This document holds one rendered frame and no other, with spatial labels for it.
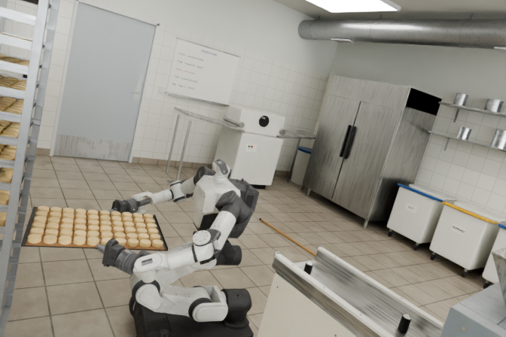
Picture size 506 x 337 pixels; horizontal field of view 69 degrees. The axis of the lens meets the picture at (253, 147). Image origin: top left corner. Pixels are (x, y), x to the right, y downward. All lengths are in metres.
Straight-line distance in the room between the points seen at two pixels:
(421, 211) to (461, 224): 0.51
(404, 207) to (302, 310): 4.03
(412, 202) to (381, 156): 0.73
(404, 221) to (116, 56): 4.51
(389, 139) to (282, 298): 3.97
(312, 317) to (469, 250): 3.75
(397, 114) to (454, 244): 1.74
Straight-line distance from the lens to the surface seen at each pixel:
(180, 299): 2.22
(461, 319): 1.04
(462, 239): 5.13
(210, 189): 1.92
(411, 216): 5.42
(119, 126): 5.72
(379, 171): 5.38
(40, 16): 1.56
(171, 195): 2.39
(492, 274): 5.06
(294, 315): 1.60
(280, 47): 6.74
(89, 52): 5.50
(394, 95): 5.48
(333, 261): 1.80
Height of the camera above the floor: 1.56
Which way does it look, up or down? 9 degrees down
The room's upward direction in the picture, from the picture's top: 14 degrees clockwise
